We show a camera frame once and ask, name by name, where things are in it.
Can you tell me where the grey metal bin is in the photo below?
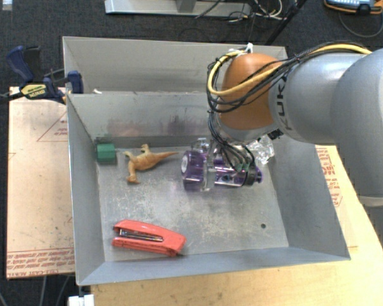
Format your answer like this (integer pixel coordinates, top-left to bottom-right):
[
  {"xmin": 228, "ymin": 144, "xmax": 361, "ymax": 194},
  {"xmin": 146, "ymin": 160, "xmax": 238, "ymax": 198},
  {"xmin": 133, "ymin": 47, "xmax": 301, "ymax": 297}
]
[{"xmin": 62, "ymin": 36, "xmax": 352, "ymax": 287}]

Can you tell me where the orange toy dinosaur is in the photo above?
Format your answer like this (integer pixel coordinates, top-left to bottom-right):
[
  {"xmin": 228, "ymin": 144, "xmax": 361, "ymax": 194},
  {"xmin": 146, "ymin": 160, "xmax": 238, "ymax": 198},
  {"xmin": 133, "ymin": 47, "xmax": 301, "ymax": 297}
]
[{"xmin": 123, "ymin": 143, "xmax": 180, "ymax": 185}]

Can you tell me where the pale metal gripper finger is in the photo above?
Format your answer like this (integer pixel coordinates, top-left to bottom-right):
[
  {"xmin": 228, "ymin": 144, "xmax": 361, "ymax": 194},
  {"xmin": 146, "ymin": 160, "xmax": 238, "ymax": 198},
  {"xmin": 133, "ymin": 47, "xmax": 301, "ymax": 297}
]
[
  {"xmin": 191, "ymin": 138, "xmax": 211, "ymax": 155},
  {"xmin": 200, "ymin": 166, "xmax": 216, "ymax": 193}
]

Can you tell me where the green block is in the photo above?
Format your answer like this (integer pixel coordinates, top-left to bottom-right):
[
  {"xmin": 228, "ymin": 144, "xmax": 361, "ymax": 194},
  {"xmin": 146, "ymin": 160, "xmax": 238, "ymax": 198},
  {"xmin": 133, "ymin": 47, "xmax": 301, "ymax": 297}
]
[{"xmin": 96, "ymin": 142, "xmax": 117, "ymax": 164}]

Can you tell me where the crumpled clear plastic wrap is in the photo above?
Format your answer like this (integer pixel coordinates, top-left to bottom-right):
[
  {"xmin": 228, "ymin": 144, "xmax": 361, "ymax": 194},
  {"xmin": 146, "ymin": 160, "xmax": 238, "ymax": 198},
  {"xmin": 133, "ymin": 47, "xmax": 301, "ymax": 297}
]
[{"xmin": 247, "ymin": 136, "xmax": 274, "ymax": 166}]

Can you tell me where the purple clear plastic bottle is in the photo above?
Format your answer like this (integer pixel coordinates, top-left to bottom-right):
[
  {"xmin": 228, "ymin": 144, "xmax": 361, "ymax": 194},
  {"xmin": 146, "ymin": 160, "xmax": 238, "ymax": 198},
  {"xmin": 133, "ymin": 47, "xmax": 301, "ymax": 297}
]
[{"xmin": 181, "ymin": 138, "xmax": 264, "ymax": 193}]

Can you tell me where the brown cardboard board red print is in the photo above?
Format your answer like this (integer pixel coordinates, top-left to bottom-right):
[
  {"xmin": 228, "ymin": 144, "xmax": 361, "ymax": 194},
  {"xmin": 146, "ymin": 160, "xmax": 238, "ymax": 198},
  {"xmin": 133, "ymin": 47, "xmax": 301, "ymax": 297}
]
[{"xmin": 6, "ymin": 86, "xmax": 359, "ymax": 281}]

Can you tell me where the red stapler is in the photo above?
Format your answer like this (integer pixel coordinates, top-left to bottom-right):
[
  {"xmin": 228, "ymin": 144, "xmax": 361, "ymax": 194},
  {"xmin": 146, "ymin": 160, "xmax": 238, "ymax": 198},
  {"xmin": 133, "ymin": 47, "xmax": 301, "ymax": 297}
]
[{"xmin": 111, "ymin": 219, "xmax": 188, "ymax": 258}]

